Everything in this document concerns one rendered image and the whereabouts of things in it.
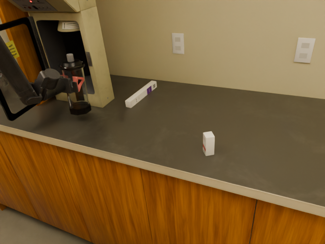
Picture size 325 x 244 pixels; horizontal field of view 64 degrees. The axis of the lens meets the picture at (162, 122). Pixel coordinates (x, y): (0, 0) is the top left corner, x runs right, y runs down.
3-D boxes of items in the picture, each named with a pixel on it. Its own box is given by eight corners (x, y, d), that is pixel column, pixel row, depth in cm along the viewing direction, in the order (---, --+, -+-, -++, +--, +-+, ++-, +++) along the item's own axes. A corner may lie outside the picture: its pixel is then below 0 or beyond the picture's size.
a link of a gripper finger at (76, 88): (73, 70, 117) (58, 76, 109) (86, 71, 115) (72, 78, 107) (76, 84, 120) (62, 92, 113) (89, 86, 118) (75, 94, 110)
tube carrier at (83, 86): (78, 102, 131) (69, 60, 121) (96, 105, 128) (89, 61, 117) (63, 111, 122) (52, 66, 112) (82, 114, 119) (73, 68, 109)
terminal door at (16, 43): (53, 93, 144) (28, 16, 123) (10, 122, 120) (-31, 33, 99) (52, 93, 144) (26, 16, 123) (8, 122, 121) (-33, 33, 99)
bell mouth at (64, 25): (74, 22, 139) (71, 11, 136) (101, 23, 132) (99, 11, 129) (49, 31, 126) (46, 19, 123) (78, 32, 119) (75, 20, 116)
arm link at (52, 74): (16, 88, 100) (25, 105, 97) (22, 65, 93) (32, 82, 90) (46, 85, 109) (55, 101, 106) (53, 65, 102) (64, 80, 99)
